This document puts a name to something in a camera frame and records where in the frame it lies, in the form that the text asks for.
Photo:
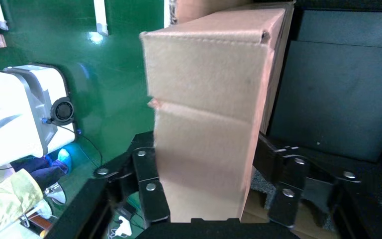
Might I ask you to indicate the white wheeled robot with column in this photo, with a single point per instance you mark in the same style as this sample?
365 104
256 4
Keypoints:
13 99

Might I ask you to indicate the small cardboard box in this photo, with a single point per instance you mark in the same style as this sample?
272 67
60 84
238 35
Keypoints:
204 99

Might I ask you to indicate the white table with T legs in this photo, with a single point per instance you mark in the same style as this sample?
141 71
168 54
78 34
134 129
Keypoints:
100 19

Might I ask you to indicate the large open cardboard box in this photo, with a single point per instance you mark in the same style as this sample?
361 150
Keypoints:
278 82

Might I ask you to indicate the dark grey flat panel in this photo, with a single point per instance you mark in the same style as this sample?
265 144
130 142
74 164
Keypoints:
336 99

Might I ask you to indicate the person in yellow gown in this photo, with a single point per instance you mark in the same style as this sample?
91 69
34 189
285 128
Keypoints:
6 198

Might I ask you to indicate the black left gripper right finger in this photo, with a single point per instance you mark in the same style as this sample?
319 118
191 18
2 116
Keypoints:
290 178

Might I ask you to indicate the chrome base stool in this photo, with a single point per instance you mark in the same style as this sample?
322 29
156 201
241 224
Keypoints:
55 194

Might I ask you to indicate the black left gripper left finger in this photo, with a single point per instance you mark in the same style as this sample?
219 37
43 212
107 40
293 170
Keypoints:
148 184

